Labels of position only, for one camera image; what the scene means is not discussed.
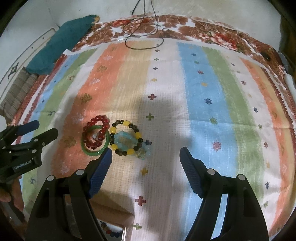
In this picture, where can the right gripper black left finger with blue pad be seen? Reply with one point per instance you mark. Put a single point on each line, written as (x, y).
(62, 210)

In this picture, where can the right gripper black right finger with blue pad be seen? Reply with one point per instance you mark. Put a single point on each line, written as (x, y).
(243, 218)

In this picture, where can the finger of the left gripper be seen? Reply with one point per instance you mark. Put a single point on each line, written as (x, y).
(21, 130)
(41, 140)

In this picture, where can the green jade bangle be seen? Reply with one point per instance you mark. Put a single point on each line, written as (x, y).
(89, 147)

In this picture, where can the metal tin box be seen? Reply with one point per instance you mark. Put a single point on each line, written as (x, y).
(112, 232)

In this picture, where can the person's hand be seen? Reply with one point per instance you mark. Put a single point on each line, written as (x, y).
(15, 194)

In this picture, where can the white headboard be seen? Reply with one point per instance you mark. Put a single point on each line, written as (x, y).
(18, 47)

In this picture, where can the teal pillow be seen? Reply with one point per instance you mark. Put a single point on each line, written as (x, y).
(68, 35)

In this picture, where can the striped colourful bed cloth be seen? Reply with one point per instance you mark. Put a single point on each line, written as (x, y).
(226, 108)

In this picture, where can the white object at bedside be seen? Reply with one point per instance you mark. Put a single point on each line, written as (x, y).
(290, 83)

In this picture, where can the red floral bedsheet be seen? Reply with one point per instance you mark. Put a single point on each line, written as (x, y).
(179, 28)

